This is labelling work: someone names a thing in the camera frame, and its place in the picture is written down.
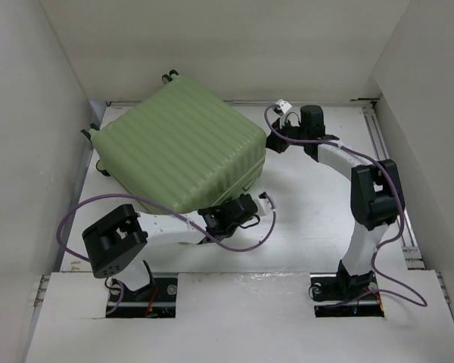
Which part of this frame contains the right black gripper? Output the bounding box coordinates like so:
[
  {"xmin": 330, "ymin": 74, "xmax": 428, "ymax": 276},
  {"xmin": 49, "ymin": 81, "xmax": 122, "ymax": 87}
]
[{"xmin": 263, "ymin": 115, "xmax": 309, "ymax": 153}]

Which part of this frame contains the green suitcase blue lining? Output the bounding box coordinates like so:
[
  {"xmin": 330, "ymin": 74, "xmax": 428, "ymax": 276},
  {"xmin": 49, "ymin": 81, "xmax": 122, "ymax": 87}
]
[{"xmin": 82, "ymin": 70, "xmax": 266, "ymax": 213}]

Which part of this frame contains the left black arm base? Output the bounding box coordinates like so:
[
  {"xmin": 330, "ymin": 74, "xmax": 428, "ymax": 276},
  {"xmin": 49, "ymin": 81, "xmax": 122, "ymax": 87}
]
[{"xmin": 104, "ymin": 274, "xmax": 178, "ymax": 319}]

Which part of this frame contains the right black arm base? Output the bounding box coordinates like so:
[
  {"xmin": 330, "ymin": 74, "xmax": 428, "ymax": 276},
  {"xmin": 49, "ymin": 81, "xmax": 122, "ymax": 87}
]
[{"xmin": 308, "ymin": 272, "xmax": 384, "ymax": 318}]

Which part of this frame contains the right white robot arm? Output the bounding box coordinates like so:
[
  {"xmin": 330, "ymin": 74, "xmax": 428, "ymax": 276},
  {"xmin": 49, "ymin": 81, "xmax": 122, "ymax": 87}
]
[{"xmin": 266, "ymin": 100, "xmax": 404, "ymax": 302}]

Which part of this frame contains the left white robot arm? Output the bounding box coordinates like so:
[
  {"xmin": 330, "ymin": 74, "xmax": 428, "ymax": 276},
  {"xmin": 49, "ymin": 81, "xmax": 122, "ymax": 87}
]
[{"xmin": 82, "ymin": 194, "xmax": 260, "ymax": 300}]

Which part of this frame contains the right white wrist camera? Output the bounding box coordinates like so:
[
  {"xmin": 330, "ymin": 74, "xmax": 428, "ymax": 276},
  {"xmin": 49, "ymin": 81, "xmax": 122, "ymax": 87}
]
[{"xmin": 274, "ymin": 99, "xmax": 292, "ymax": 115}]

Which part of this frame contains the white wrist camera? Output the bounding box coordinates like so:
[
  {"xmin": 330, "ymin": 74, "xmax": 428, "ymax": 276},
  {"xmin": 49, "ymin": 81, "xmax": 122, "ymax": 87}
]
[
  {"xmin": 253, "ymin": 191, "xmax": 276, "ymax": 217},
  {"xmin": 274, "ymin": 99, "xmax": 292, "ymax": 115}
]

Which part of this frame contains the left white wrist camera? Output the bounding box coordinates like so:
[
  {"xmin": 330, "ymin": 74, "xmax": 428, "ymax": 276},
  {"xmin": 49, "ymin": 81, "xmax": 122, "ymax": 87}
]
[{"xmin": 253, "ymin": 191, "xmax": 276, "ymax": 217}]

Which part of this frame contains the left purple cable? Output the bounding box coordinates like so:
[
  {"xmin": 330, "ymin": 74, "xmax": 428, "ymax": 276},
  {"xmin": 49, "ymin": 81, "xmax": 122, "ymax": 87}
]
[{"xmin": 57, "ymin": 191, "xmax": 278, "ymax": 318}]

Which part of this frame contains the purple cable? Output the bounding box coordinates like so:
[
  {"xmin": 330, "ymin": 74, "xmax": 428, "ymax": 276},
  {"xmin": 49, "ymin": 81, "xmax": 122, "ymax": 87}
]
[
  {"xmin": 263, "ymin": 105, "xmax": 428, "ymax": 309},
  {"xmin": 57, "ymin": 191, "xmax": 278, "ymax": 318}
]

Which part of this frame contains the aluminium table edge rail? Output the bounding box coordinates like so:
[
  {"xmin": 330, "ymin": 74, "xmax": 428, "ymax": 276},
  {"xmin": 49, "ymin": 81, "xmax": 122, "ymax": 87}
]
[{"xmin": 342, "ymin": 101, "xmax": 418, "ymax": 276}]

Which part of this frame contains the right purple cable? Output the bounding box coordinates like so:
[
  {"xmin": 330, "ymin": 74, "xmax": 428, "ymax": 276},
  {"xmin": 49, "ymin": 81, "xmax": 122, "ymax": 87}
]
[{"xmin": 263, "ymin": 105, "xmax": 428, "ymax": 309}]

